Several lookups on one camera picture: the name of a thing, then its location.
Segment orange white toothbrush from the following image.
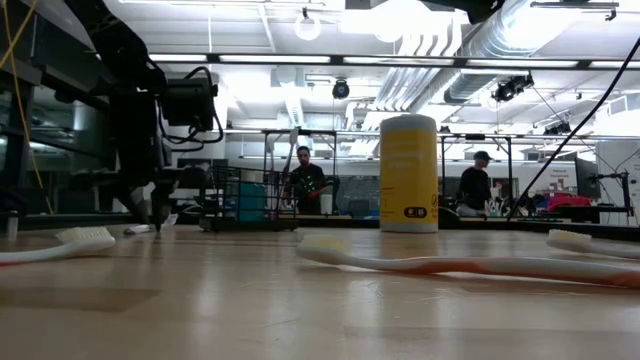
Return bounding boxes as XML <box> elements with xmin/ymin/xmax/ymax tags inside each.
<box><xmin>545</xmin><ymin>228</ymin><xmax>640</xmax><ymax>261</ymax></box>
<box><xmin>294</xmin><ymin>235</ymin><xmax>640</xmax><ymax>290</ymax></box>
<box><xmin>0</xmin><ymin>226</ymin><xmax>117</xmax><ymax>266</ymax></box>

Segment black metal workstation frame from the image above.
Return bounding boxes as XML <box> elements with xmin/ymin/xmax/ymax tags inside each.
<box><xmin>438</xmin><ymin>132</ymin><xmax>515</xmax><ymax>217</ymax></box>
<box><xmin>260</xmin><ymin>128</ymin><xmax>338</xmax><ymax>214</ymax></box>

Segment red bag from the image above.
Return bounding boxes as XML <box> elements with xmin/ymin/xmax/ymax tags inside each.
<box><xmin>547</xmin><ymin>193</ymin><xmax>593</xmax><ymax>213</ymax></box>

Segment white ring lamp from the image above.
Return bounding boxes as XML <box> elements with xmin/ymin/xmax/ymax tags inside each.
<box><xmin>293</xmin><ymin>14</ymin><xmax>323</xmax><ymax>42</ymax></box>

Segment yellow wipes canister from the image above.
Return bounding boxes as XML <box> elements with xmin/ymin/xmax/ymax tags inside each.
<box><xmin>378</xmin><ymin>113</ymin><xmax>440</xmax><ymax>234</ymax></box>

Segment black wire caddy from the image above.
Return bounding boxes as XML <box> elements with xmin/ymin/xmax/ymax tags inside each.
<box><xmin>198</xmin><ymin>165</ymin><xmax>300</xmax><ymax>233</ymax></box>

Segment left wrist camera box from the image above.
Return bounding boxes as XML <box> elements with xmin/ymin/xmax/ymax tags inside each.
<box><xmin>162</xmin><ymin>74</ymin><xmax>220</xmax><ymax>132</ymax></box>

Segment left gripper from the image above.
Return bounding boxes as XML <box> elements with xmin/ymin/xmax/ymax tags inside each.
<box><xmin>112</xmin><ymin>164</ymin><xmax>177</xmax><ymax>234</ymax></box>

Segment small white post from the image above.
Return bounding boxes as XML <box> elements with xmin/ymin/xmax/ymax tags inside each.
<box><xmin>5</xmin><ymin>209</ymin><xmax>22</xmax><ymax>239</ymax></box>

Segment black track light cluster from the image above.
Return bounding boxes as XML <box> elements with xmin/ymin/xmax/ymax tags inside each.
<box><xmin>492</xmin><ymin>74</ymin><xmax>535</xmax><ymax>104</ymax></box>
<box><xmin>543</xmin><ymin>122</ymin><xmax>574</xmax><ymax>137</ymax></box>

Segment black computer monitor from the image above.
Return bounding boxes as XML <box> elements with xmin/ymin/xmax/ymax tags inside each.
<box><xmin>175</xmin><ymin>157</ymin><xmax>230</xmax><ymax>191</ymax></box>
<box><xmin>573</xmin><ymin>156</ymin><xmax>602</xmax><ymax>200</ymax></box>

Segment black table frame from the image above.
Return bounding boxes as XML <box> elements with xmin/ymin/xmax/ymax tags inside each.
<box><xmin>0</xmin><ymin>212</ymin><xmax>640</xmax><ymax>242</ymax></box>

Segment yellow hanging cable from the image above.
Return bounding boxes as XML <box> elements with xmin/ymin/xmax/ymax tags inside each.
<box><xmin>0</xmin><ymin>0</ymin><xmax>54</xmax><ymax>211</ymax></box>

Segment silver air duct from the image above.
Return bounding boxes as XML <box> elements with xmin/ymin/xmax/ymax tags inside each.
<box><xmin>442</xmin><ymin>0</ymin><xmax>556</xmax><ymax>106</ymax></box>

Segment person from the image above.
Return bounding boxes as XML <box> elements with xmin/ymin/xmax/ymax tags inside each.
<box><xmin>288</xmin><ymin>145</ymin><xmax>329</xmax><ymax>216</ymax></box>
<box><xmin>455</xmin><ymin>150</ymin><xmax>496</xmax><ymax>217</ymax></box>

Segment long white light strip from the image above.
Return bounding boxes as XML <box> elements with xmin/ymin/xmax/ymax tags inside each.
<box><xmin>342</xmin><ymin>56</ymin><xmax>456</xmax><ymax>67</ymax></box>
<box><xmin>218</xmin><ymin>54</ymin><xmax>331</xmax><ymax>64</ymax></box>
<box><xmin>465</xmin><ymin>58</ymin><xmax>579</xmax><ymax>69</ymax></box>
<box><xmin>148</xmin><ymin>53</ymin><xmax>208</xmax><ymax>63</ymax></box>
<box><xmin>589</xmin><ymin>60</ymin><xmax>640</xmax><ymax>70</ymax></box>

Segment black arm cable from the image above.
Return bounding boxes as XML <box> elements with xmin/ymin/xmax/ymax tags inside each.
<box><xmin>505</xmin><ymin>37</ymin><xmax>640</xmax><ymax>220</ymax></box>

